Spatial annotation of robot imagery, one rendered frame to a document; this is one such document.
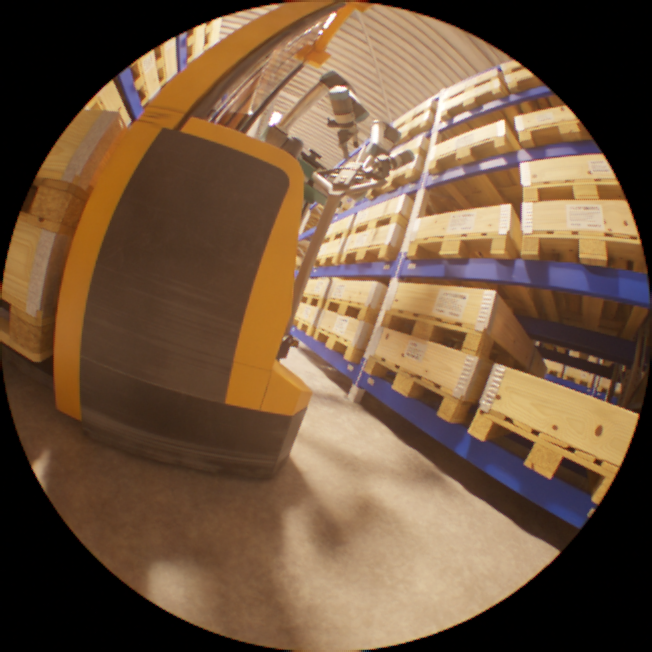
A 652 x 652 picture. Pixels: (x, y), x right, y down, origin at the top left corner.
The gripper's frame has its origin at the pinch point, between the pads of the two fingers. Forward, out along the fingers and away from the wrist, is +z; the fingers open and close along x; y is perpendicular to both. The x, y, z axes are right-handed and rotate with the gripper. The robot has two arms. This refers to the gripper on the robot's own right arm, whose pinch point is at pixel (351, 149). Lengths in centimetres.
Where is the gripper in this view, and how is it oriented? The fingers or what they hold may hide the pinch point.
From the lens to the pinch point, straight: 128.4
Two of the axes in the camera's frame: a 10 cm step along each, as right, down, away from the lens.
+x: 4.2, -8.8, 2.3
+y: 8.8, 3.3, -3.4
